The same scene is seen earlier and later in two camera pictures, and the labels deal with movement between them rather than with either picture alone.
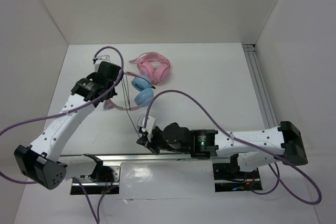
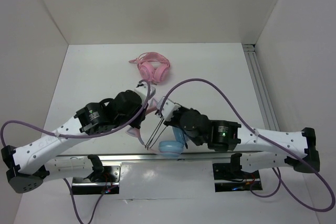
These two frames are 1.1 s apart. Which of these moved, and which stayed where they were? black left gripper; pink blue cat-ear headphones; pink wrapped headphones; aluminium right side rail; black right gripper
Moved: pink blue cat-ear headphones; black left gripper; black right gripper
Stayed: pink wrapped headphones; aluminium right side rail
